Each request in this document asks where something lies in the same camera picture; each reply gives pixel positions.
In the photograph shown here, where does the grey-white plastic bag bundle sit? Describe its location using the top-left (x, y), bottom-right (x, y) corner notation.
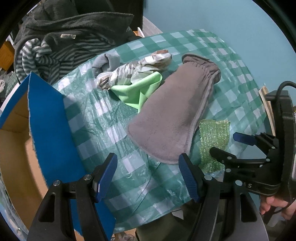
top-left (95, 50), bottom-right (172, 90)

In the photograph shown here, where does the blue-edged cardboard box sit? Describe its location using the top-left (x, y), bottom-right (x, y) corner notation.
top-left (1, 73), bottom-right (116, 240)

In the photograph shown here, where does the grey sock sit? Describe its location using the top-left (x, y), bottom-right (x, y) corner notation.
top-left (92, 53), bottom-right (120, 77)

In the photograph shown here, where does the person's right hand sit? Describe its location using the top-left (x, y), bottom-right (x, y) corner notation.
top-left (259, 196), bottom-right (295, 220)

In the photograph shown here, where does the light green cloth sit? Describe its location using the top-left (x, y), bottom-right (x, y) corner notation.
top-left (111, 72), bottom-right (163, 113)

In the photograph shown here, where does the green checkered tablecloth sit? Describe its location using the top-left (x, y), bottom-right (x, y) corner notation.
top-left (54, 29), bottom-right (266, 232)

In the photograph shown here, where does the orange wooden cabinet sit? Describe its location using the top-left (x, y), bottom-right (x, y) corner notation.
top-left (0, 41), bottom-right (15, 71)

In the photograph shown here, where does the green knitted cloth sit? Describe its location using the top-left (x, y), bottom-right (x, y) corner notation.
top-left (199, 120), bottom-right (230, 174)

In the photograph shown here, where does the grey striped sweater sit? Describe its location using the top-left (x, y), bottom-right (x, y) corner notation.
top-left (15, 35), bottom-right (115, 84)

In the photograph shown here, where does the grey fleece mitt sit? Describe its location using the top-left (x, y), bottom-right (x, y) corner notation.
top-left (126, 53), bottom-right (221, 165)

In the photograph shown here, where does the dark grey fleece jacket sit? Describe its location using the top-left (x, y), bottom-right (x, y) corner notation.
top-left (14, 1), bottom-right (138, 68)

